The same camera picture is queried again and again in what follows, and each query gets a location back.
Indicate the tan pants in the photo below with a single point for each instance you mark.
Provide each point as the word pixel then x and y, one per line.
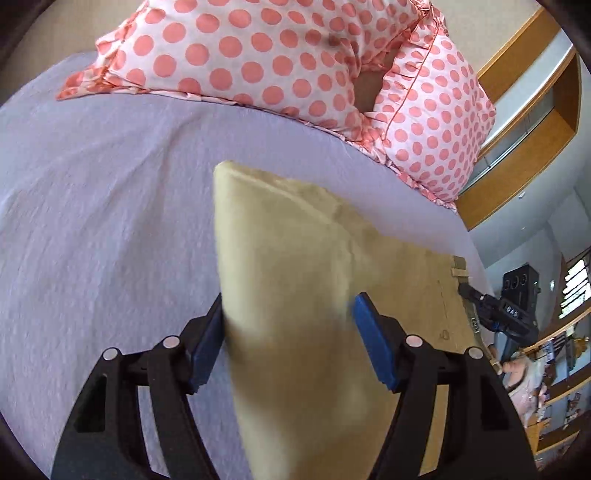
pixel 323 295

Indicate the person's right hand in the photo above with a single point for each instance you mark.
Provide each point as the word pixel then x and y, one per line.
pixel 519 371

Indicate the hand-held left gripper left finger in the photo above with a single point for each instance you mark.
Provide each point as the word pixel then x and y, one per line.
pixel 208 342

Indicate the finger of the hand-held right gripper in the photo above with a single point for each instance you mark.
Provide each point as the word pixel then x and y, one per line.
pixel 475 297

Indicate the wooden bookshelf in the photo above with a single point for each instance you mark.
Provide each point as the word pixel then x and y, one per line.
pixel 561 369

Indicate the wooden wall shelf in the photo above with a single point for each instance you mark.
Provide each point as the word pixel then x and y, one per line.
pixel 531 106

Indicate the pink polka dot pillow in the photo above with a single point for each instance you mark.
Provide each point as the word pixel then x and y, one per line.
pixel 304 69

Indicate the lavender bed sheet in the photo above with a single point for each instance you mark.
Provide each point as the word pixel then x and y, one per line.
pixel 106 207

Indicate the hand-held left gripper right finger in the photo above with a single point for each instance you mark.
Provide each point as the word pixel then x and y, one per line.
pixel 373 337

